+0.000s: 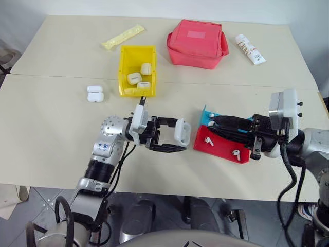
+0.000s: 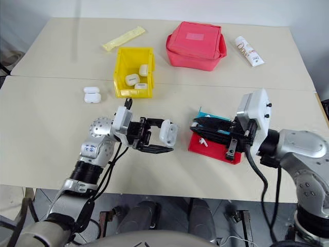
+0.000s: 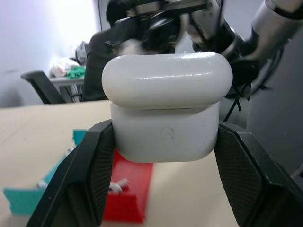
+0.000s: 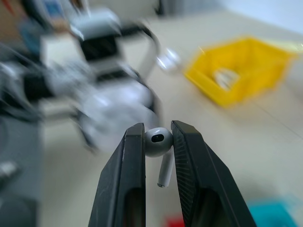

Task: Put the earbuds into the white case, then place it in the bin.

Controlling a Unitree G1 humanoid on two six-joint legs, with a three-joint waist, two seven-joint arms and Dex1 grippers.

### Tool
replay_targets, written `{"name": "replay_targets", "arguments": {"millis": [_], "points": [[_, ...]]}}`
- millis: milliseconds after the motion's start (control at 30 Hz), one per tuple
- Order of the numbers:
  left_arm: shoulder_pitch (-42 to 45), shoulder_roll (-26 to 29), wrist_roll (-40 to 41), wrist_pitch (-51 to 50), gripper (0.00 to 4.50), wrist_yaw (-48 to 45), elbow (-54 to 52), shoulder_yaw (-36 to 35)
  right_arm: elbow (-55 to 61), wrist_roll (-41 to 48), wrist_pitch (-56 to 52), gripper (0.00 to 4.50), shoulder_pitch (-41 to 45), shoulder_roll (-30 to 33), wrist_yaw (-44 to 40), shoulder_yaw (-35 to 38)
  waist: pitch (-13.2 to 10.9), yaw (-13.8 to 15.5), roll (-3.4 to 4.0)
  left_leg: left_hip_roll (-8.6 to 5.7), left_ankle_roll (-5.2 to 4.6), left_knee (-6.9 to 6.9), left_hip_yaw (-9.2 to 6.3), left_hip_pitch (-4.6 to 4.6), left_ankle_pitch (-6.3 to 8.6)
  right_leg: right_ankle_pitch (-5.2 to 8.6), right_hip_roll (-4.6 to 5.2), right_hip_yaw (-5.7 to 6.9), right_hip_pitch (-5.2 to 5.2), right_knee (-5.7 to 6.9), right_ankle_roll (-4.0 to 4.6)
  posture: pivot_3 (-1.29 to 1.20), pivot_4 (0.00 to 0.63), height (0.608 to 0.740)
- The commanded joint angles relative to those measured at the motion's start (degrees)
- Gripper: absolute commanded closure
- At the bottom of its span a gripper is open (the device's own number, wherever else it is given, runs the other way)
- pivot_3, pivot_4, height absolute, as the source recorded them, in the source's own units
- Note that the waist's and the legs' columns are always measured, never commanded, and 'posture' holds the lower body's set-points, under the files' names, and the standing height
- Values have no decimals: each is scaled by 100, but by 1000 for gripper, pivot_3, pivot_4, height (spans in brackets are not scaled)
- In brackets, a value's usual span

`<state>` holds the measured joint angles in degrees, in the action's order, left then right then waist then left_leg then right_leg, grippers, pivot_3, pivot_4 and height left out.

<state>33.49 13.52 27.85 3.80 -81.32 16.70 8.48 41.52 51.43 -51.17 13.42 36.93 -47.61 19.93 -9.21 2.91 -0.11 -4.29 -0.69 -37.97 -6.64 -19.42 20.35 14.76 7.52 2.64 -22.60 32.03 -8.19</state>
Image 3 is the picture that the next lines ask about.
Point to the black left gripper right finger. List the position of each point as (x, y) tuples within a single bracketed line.
[(251, 179)]

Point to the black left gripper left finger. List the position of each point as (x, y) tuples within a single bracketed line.
[(78, 179)]

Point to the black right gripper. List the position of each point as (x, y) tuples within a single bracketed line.
[(161, 23)]

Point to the white earbud case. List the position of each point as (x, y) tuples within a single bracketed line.
[(165, 94)]

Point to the red plastic bin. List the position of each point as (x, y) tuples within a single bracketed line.
[(132, 196)]

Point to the teal plastic bin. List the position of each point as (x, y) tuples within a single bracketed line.
[(21, 201)]

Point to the white earbud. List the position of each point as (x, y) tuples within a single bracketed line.
[(122, 182), (42, 184), (69, 151), (114, 188)]

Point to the person in black jacket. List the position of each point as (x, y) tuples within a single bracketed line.
[(97, 71)]

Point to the green crumpled item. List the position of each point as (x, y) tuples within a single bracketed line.
[(75, 72)]

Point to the black office chair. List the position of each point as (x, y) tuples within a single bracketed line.
[(42, 87)]

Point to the white plastic bag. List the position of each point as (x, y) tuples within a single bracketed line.
[(60, 67)]

